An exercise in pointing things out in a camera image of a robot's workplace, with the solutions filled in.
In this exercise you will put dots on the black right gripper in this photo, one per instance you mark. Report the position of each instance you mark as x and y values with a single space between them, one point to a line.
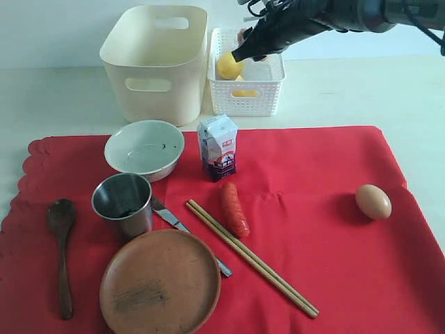
283 23

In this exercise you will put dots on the orange fried chicken nugget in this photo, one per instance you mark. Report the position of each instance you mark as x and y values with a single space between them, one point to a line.
240 36

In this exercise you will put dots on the yellow lemon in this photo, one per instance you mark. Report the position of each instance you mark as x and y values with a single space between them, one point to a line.
227 67

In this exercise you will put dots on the yellow cheese wedge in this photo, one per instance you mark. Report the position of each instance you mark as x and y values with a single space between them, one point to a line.
240 92

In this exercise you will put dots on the brown egg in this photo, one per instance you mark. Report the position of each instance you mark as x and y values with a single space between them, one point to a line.
373 202

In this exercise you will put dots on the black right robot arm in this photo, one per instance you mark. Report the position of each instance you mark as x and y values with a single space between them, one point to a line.
381 16

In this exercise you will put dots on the white perforated plastic basket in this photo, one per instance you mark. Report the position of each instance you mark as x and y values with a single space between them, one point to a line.
257 89

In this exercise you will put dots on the blue white milk carton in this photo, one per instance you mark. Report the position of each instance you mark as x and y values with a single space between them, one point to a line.
217 144

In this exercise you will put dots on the cream plastic tub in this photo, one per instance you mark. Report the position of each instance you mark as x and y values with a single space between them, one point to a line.
156 61

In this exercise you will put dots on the pale green ceramic bowl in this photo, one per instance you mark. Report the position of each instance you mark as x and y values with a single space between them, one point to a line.
150 148

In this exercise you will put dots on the upper wooden chopstick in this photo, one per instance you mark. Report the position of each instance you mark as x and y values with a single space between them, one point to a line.
257 257

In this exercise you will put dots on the wooden chopstick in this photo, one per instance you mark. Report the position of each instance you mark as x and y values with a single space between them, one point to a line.
257 257
250 261

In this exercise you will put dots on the red sausage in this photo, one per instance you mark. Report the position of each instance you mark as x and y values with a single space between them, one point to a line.
235 220

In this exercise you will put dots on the metal table knife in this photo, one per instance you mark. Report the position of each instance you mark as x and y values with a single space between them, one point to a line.
159 208

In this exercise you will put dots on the red tablecloth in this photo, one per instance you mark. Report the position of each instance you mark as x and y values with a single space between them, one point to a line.
297 188

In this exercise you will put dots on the stainless steel cup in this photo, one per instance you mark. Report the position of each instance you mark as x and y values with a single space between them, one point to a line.
124 200

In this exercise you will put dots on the brown clay plate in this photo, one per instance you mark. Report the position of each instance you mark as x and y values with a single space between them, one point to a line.
166 281

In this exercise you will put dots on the dark wooden spoon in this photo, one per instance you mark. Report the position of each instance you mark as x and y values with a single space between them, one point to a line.
61 216

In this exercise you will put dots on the lower wooden chopstick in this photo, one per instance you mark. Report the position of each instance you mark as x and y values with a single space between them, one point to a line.
250 261

